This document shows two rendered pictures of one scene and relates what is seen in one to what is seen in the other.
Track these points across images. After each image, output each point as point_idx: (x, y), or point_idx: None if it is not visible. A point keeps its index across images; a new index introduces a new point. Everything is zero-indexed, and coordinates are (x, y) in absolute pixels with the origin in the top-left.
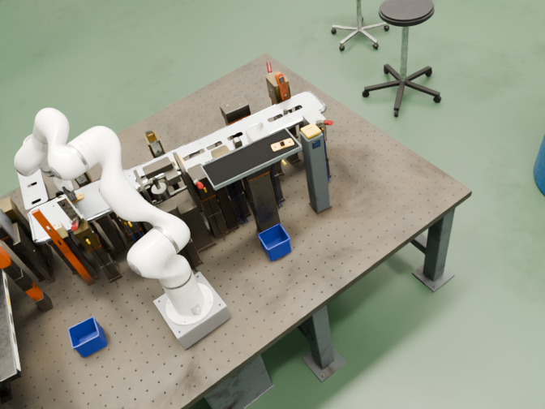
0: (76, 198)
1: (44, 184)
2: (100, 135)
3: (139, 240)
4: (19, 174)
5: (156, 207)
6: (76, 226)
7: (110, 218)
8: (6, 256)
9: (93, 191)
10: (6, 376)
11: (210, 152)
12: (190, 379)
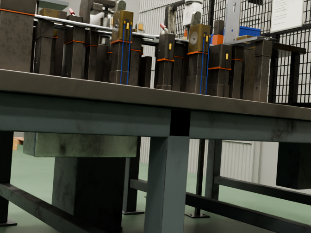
0: (187, 39)
1: (232, 41)
2: None
3: (110, 15)
4: (269, 40)
5: None
6: (159, 24)
7: (171, 78)
8: (214, 43)
9: (175, 40)
10: None
11: (60, 25)
12: None
